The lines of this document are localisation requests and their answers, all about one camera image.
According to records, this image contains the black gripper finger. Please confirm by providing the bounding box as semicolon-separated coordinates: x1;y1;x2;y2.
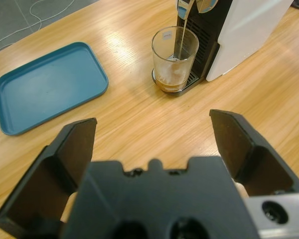
0;117;98;232
209;109;299;199

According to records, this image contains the brown coffee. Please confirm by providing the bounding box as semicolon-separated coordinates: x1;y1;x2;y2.
156;14;191;92

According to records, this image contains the white capsule coffee machine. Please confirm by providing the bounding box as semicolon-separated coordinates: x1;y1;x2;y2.
151;0;294;98

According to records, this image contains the clear drinking glass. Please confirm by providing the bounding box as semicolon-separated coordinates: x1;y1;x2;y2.
150;26;199;93

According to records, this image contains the teal plastic tray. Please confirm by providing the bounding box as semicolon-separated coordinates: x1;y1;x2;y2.
0;41;109;137

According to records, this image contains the white floor cable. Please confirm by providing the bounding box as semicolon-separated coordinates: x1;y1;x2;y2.
0;0;75;54

